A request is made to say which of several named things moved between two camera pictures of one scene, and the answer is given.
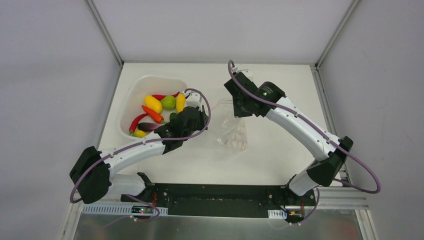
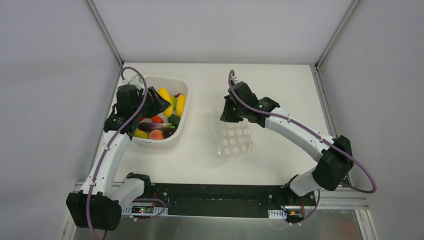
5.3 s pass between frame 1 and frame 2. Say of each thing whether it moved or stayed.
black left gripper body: moved
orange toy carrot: stayed
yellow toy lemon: stayed
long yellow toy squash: stayed
